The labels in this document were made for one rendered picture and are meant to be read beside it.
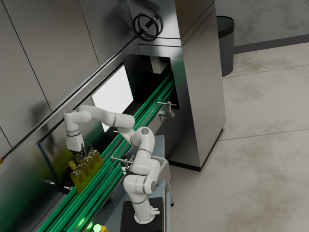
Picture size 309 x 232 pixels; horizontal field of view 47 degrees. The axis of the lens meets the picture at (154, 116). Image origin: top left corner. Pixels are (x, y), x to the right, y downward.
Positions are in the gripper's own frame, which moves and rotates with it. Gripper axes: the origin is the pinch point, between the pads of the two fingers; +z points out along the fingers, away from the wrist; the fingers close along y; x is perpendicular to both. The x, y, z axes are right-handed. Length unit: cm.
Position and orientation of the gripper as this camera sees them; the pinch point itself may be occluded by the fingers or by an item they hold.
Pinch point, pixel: (77, 156)
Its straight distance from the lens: 217.4
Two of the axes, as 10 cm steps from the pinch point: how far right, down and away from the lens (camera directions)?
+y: 8.8, 1.3, -4.6
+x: 4.8, -3.8, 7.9
